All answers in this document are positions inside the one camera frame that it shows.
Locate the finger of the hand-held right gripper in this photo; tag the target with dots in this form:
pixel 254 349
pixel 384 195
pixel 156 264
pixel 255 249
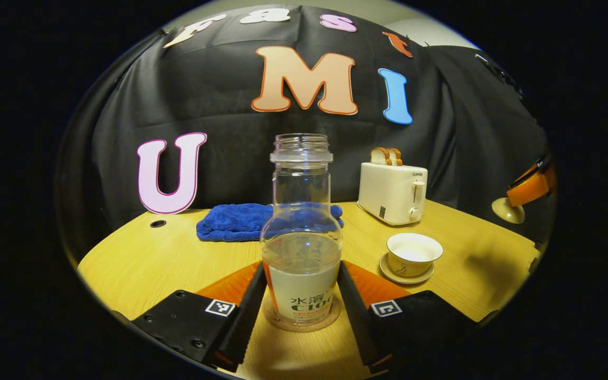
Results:
pixel 533 187

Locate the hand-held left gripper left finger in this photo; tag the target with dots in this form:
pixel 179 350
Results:
pixel 246 316

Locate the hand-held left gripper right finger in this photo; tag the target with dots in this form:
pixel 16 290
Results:
pixel 357 316

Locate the round cork coaster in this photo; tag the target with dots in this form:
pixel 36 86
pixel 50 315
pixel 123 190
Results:
pixel 271 316

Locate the white teacup lid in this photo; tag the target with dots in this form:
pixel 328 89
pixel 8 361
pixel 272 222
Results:
pixel 509 211

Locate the white teacup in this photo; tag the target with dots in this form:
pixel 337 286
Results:
pixel 415 258

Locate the clear water bottle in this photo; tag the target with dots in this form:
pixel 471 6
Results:
pixel 301 253

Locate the white teacup saucer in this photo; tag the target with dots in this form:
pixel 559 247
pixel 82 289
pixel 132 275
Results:
pixel 388 272

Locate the blue towel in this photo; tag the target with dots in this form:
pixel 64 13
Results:
pixel 225 224

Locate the cream toaster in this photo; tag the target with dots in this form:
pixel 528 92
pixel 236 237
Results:
pixel 388 192

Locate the toasted bread slice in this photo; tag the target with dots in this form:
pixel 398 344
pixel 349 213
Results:
pixel 380 157
pixel 396 157

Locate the black backdrop cloth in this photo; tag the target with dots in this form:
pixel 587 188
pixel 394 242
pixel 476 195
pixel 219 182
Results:
pixel 230 148

